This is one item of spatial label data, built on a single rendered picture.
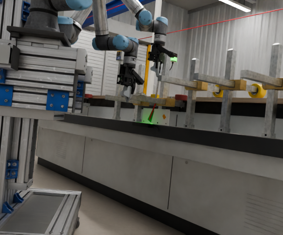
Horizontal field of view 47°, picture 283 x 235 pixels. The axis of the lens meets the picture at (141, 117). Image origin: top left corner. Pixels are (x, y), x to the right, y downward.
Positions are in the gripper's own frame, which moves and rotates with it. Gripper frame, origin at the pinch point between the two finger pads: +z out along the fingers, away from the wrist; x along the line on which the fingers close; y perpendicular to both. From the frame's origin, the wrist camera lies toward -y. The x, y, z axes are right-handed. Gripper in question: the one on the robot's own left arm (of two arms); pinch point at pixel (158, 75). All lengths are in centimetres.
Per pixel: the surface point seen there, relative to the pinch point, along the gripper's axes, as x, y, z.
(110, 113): -59, 78, 28
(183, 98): -15.7, -11.4, 12.0
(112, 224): -3, 24, 101
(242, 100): -7, -51, 11
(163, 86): -6.2, -1.1, 6.5
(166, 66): -6.6, -1.2, -6.3
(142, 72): -15.7, 22.1, -3.8
